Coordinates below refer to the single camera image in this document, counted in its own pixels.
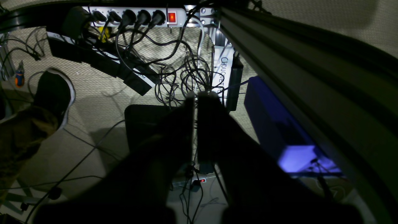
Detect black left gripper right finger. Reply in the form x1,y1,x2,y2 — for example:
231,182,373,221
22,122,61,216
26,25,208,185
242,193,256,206
197,92,296,224

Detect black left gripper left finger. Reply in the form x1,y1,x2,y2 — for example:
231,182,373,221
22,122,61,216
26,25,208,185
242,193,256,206
78,95,194,224

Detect blue box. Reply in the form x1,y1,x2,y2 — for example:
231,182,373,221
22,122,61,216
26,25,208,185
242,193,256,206
244,77,344,177

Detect black shoe white sole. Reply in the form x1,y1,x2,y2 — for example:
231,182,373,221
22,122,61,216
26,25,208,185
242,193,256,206
33,68,76,129

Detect white labelled box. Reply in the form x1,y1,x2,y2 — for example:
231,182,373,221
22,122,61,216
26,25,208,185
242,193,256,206
211,45,235,104

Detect tangled black cables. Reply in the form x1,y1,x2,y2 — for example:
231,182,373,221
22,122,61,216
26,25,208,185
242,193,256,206
115,19,218,108

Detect aluminium frame beam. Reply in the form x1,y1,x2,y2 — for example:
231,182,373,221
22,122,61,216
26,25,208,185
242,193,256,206
219,6,398,224

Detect white power strip red switch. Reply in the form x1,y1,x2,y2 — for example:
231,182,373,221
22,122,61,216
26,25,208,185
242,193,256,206
83,6,187,27

